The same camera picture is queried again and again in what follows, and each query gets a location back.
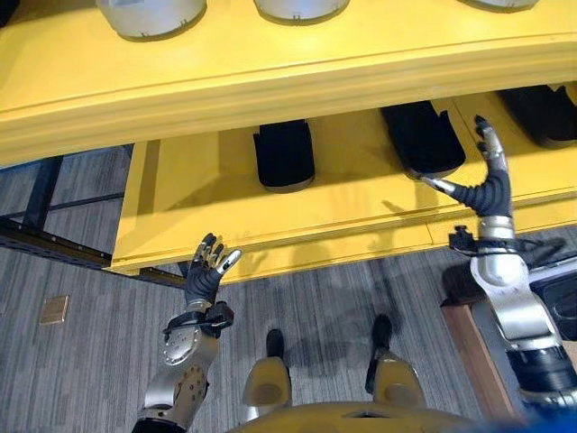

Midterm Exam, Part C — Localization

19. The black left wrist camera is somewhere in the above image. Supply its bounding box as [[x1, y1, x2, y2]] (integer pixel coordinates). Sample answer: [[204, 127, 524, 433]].
[[203, 300, 236, 338]]

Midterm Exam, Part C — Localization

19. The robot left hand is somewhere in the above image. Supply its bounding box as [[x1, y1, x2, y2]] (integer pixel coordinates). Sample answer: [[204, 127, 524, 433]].
[[184, 232, 244, 313]]

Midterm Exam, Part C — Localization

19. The plastic box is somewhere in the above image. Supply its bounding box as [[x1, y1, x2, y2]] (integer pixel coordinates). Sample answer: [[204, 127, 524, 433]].
[[527, 264, 577, 337]]

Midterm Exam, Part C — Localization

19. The yellow shelf tray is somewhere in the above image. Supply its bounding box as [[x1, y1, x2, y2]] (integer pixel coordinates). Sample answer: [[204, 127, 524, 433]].
[[109, 84, 577, 286]]

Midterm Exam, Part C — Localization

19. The yellow shelf board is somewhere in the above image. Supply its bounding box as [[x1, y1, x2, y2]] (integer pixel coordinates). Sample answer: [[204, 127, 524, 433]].
[[0, 0, 577, 169]]

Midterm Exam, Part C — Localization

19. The black sole-shaped part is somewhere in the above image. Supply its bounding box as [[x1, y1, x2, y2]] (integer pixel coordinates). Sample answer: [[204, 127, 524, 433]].
[[380, 100, 468, 182], [252, 118, 316, 194], [497, 82, 577, 150]]

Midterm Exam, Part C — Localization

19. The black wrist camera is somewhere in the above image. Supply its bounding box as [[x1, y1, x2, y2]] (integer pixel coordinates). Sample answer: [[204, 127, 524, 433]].
[[447, 225, 480, 257], [203, 300, 236, 338]]

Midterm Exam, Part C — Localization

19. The robot left leg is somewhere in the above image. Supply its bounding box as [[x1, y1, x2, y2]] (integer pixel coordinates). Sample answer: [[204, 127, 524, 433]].
[[242, 328, 293, 423]]

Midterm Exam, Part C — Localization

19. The black metal shelf frame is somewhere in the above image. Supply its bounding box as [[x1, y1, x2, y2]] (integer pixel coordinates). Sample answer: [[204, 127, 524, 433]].
[[0, 154, 187, 287]]

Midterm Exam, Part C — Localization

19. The grey sole-shaped part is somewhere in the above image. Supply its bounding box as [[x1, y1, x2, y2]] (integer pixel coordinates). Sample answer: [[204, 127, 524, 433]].
[[95, 0, 209, 41], [456, 0, 541, 12], [252, 0, 352, 24]]

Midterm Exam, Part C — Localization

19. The robot leg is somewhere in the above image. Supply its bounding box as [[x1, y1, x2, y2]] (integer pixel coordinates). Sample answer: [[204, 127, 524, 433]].
[[363, 313, 426, 407], [242, 328, 293, 423]]

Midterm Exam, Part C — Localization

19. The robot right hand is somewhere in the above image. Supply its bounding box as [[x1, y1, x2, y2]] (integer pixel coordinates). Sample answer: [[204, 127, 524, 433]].
[[420, 115, 515, 220]]

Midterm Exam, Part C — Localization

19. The robot right leg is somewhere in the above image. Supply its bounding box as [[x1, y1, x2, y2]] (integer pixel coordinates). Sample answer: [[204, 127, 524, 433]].
[[363, 313, 426, 407]]

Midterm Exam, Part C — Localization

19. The brass floor plate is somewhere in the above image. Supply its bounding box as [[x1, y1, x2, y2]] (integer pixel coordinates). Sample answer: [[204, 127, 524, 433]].
[[39, 294, 70, 327]]

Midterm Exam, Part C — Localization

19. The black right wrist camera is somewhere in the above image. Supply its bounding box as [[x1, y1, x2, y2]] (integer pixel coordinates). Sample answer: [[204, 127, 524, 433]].
[[447, 225, 480, 257]]

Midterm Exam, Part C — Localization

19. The brown wooden stand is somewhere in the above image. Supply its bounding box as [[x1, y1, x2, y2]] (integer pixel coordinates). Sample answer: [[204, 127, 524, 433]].
[[440, 300, 517, 421]]

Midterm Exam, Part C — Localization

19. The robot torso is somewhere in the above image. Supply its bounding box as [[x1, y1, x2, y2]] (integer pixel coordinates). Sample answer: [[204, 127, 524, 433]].
[[227, 402, 531, 433]]

